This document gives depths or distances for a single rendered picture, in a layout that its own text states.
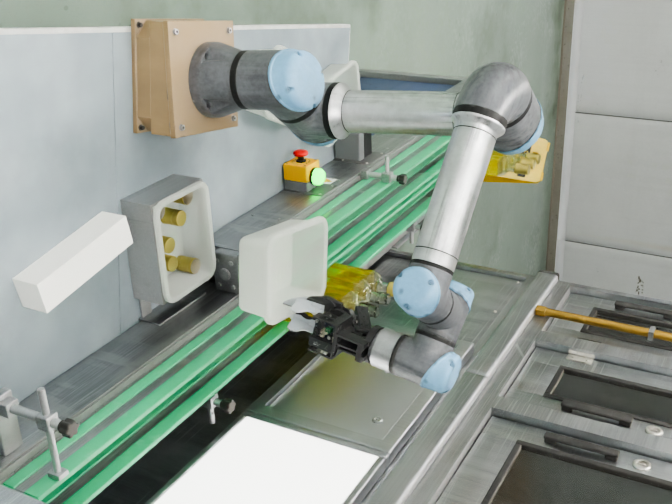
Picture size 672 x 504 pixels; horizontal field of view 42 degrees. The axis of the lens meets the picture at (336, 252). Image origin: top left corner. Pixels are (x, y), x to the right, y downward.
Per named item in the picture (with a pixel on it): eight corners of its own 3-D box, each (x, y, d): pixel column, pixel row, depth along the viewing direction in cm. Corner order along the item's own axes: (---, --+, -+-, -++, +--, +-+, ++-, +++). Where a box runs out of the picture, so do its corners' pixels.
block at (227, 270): (213, 290, 198) (239, 296, 194) (209, 252, 194) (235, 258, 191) (222, 284, 200) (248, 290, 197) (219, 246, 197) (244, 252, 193)
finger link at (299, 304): (272, 296, 165) (314, 313, 161) (289, 287, 170) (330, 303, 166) (270, 310, 166) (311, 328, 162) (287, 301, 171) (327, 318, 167)
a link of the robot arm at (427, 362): (467, 355, 158) (450, 399, 157) (413, 334, 163) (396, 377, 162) (458, 348, 151) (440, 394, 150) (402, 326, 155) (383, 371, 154)
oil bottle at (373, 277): (298, 285, 219) (375, 302, 209) (297, 264, 216) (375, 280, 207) (309, 276, 223) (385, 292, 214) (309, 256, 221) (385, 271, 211)
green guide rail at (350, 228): (250, 291, 198) (281, 298, 195) (250, 287, 198) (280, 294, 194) (503, 103, 337) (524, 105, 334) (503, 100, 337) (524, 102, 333)
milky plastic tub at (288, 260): (227, 230, 159) (268, 237, 155) (291, 208, 178) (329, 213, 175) (228, 320, 164) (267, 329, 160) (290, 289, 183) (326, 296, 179)
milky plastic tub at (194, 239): (135, 299, 183) (168, 308, 180) (120, 199, 174) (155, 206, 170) (186, 267, 197) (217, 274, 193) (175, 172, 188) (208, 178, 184)
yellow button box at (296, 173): (282, 188, 229) (307, 192, 226) (281, 161, 226) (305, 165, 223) (296, 180, 235) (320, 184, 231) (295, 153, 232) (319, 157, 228)
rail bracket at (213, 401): (175, 417, 183) (228, 434, 177) (172, 390, 180) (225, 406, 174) (187, 407, 186) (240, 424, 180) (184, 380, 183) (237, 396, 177)
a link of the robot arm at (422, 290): (525, 41, 146) (436, 319, 138) (539, 71, 156) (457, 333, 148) (461, 34, 151) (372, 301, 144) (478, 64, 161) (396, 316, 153)
